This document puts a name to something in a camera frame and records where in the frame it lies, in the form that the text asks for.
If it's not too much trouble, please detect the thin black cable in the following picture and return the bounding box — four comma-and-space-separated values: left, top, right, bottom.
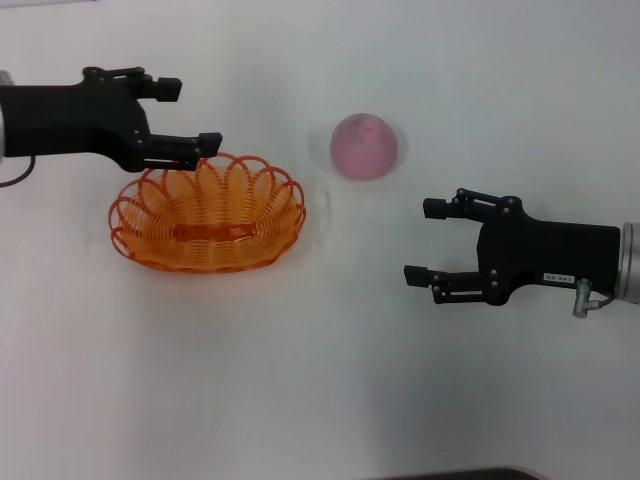
0, 154, 37, 190

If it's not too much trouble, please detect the silver angled cable plug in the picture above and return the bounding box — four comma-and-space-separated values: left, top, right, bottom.
572, 279, 614, 319

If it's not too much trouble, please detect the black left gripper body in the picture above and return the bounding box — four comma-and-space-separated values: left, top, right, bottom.
0, 74, 152, 174

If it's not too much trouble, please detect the orange woven plastic basket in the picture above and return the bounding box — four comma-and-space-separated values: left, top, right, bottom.
108, 152, 307, 275

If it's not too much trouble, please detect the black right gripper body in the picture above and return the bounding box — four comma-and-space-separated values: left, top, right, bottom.
476, 195, 622, 307

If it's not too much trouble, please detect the dark rounded robot base edge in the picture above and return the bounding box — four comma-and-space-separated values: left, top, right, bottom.
389, 466, 542, 480

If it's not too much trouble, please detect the pink peach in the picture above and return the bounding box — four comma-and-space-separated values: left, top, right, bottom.
329, 113, 400, 182

